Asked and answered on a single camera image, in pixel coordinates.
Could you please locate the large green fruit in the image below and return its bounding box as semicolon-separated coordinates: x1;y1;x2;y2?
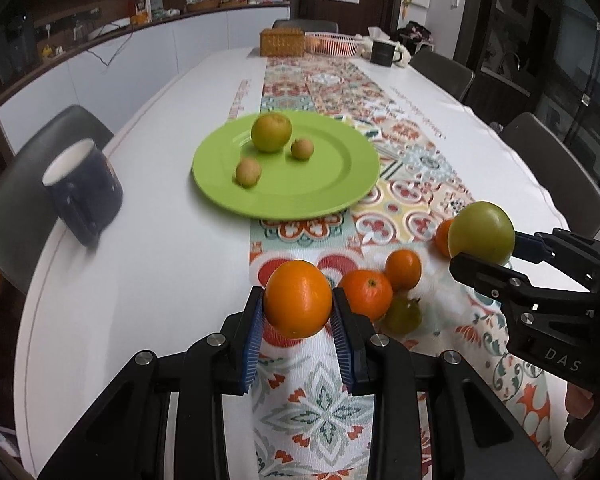
448;202;516;266

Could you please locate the orange with stem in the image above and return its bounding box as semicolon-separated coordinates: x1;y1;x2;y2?
434;219;453;259

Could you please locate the small orange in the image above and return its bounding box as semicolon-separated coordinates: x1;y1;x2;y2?
263;260;332;339
385;249;422;292

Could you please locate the small green tomato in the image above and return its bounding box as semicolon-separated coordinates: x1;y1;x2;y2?
381;292;422;337

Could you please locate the large orange mandarin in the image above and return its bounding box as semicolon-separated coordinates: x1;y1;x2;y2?
338;270;393;322

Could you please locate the brown longan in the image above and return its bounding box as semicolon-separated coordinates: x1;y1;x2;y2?
290;139;314;162
235;157;262;188

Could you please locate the yellow-green round fruit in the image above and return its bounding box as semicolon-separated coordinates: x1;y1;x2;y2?
251;112;292;153

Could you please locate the right near grey chair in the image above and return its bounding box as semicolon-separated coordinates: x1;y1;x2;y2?
498;112;600;237

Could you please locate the patterned table runner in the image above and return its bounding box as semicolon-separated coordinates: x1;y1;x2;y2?
249;56;566;479

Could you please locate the right far grey chair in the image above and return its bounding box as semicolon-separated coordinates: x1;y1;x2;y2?
410;49;475;102

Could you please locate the green plate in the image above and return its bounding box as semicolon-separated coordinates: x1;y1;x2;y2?
192;110;380;220

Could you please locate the dark blue mug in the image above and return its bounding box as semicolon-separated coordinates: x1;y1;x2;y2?
42;139;123;247

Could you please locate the white tissue cloth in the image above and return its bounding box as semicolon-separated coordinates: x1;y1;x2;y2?
354;27;412;68

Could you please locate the left near grey chair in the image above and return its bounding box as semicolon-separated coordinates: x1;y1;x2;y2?
0;105;114;294

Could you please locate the black mug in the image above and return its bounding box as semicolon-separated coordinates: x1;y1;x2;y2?
370;40;403;67

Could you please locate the fruit basket bowl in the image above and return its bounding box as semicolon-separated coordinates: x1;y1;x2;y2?
304;32;364;58

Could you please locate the end grey chair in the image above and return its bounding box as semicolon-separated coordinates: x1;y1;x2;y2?
273;18;339;34

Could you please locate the wicker basket box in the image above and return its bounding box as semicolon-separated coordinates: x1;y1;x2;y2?
260;28;306;58

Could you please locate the black wall appliance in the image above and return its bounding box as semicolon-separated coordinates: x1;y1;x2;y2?
0;14;41;86

